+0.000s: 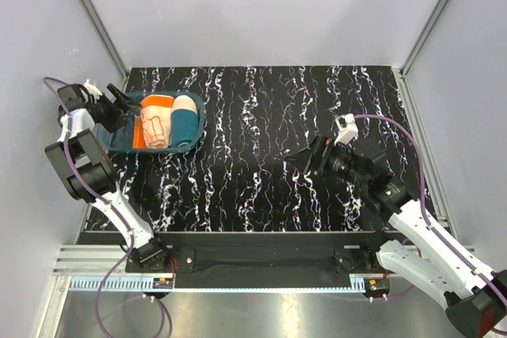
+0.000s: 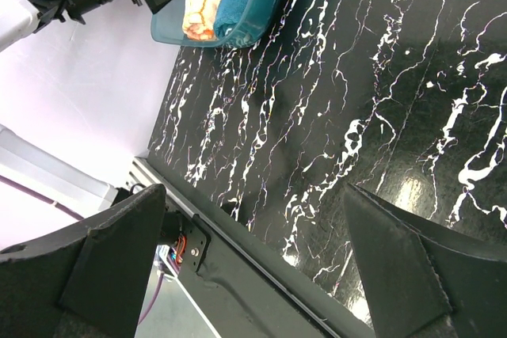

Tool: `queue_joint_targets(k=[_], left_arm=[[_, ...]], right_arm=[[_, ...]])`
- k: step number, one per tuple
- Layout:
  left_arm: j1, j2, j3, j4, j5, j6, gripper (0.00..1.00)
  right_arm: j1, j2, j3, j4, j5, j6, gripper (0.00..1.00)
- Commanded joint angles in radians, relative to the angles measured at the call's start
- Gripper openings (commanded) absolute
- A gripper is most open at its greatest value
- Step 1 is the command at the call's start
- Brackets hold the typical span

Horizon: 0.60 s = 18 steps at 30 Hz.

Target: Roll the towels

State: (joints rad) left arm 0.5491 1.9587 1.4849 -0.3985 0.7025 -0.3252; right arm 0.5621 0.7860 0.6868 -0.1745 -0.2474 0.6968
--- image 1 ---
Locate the orange and cream Doraemon towel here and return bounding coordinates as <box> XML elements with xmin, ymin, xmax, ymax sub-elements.
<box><xmin>132</xmin><ymin>95</ymin><xmax>174</xmax><ymax>150</ymax></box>

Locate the translucent blue plastic tray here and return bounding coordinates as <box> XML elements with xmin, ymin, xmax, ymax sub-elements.
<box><xmin>96</xmin><ymin>91</ymin><xmax>205</xmax><ymax>154</ymax></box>

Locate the teal and cream Doraemon towel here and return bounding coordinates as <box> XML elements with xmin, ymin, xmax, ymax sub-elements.
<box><xmin>171</xmin><ymin>95</ymin><xmax>199</xmax><ymax>148</ymax></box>

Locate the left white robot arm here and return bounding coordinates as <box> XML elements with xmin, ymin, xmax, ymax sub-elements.
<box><xmin>43</xmin><ymin>77</ymin><xmax>170</xmax><ymax>271</ymax></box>

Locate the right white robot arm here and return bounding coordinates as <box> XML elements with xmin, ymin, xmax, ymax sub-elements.
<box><xmin>284</xmin><ymin>114</ymin><xmax>506</xmax><ymax>337</ymax></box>

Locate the right small circuit board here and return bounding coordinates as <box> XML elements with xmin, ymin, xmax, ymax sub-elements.
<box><xmin>368</xmin><ymin>279</ymin><xmax>391</xmax><ymax>293</ymax></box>

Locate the small circuit board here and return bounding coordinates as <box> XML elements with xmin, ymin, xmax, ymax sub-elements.
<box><xmin>153</xmin><ymin>277</ymin><xmax>174</xmax><ymax>289</ymax></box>
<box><xmin>368</xmin><ymin>279</ymin><xmax>391</xmax><ymax>293</ymax></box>

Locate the left small circuit board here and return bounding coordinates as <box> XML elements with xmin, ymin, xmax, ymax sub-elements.
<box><xmin>153</xmin><ymin>277</ymin><xmax>174</xmax><ymax>289</ymax></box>

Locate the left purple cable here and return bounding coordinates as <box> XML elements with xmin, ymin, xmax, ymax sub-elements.
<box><xmin>42</xmin><ymin>76</ymin><xmax>172</xmax><ymax>337</ymax></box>

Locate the purple cable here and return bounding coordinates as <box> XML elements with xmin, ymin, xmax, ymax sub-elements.
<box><xmin>354</xmin><ymin>114</ymin><xmax>507</xmax><ymax>335</ymax></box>
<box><xmin>42</xmin><ymin>76</ymin><xmax>172</xmax><ymax>337</ymax></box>

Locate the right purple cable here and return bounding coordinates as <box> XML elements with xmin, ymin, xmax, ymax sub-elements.
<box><xmin>354</xmin><ymin>114</ymin><xmax>507</xmax><ymax>335</ymax></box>

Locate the aluminium frame rail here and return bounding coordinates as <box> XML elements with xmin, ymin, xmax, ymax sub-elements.
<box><xmin>51</xmin><ymin>245</ymin><xmax>483</xmax><ymax>278</ymax></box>

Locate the slotted white cable duct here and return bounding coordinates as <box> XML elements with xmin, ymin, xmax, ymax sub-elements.
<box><xmin>70</xmin><ymin>274</ymin><xmax>365</xmax><ymax>294</ymax></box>

